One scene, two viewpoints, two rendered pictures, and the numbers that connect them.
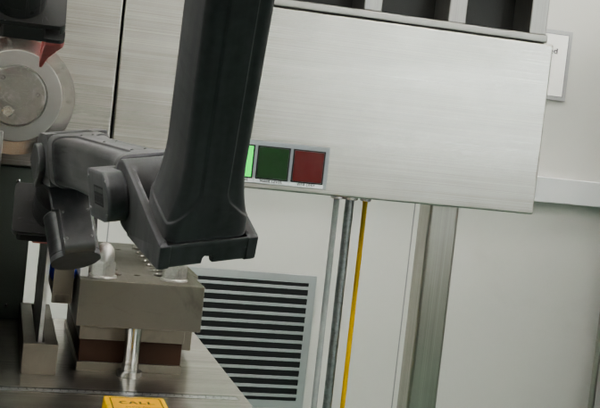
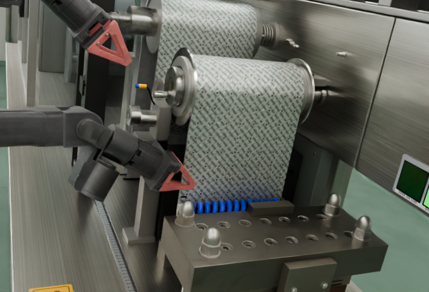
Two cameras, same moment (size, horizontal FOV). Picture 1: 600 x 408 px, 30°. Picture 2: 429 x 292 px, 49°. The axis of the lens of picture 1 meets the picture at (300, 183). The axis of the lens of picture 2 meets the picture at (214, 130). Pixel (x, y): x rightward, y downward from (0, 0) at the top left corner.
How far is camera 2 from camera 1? 1.43 m
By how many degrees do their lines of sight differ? 79
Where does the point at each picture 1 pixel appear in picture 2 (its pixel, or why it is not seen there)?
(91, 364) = not seen: hidden behind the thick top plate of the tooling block
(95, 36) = (368, 58)
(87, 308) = (163, 237)
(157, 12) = (411, 42)
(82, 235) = (73, 177)
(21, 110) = (170, 96)
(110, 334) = not seen: hidden behind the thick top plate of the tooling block
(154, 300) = (179, 255)
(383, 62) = not seen: outside the picture
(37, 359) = (160, 253)
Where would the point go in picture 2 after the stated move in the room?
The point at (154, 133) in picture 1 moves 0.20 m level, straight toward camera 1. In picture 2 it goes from (387, 147) to (288, 142)
